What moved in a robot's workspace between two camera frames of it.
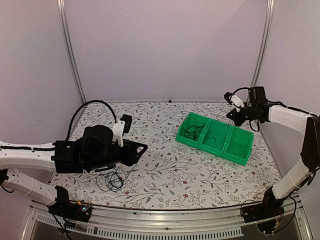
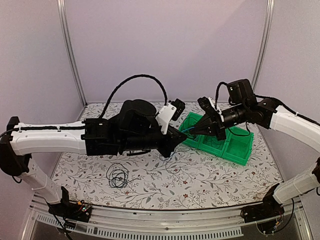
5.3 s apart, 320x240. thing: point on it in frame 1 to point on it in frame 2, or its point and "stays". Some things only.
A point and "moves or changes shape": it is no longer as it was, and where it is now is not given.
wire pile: x=111 y=181 moves or changes shape
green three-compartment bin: x=192 y=129 stays
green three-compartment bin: x=238 y=146 stays
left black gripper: x=130 y=158 to x=173 y=141
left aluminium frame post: x=61 y=10 stays
